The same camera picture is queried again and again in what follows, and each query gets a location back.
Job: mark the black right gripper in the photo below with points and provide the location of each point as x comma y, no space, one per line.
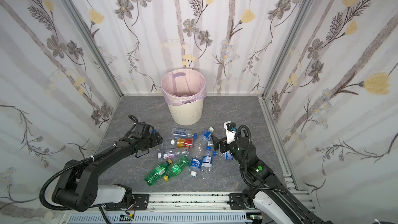
222,144

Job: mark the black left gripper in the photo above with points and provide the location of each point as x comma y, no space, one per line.
154,138

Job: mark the small clear bottle blue label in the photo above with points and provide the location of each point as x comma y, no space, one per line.
223,156

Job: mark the clear bottle purple label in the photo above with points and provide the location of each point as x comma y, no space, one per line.
173,153

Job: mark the green bottle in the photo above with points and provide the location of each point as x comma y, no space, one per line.
158,172
176,168

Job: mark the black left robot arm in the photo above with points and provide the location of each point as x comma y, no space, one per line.
76,186

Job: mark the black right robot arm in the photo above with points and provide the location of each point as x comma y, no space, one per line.
264,190

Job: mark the cream plastic waste bin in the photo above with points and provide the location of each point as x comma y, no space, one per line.
187,114

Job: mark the pink bin liner bag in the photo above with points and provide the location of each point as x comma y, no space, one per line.
183,86

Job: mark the clear bottle blue cap upright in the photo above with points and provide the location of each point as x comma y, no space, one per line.
207,161

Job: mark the clear bottle blue cap flat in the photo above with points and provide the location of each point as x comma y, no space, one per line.
180,133

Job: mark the orange red drink bottle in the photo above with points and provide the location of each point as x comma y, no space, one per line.
182,143

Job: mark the tall clear bottle blue label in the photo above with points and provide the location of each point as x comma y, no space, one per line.
201,143

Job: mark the clear bottle white cap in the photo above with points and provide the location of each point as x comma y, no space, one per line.
195,166

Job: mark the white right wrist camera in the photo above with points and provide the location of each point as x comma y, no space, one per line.
230,128

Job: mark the aluminium mounting rail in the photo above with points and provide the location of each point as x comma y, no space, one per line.
206,201

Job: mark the white cable duct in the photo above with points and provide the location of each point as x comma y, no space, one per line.
160,218

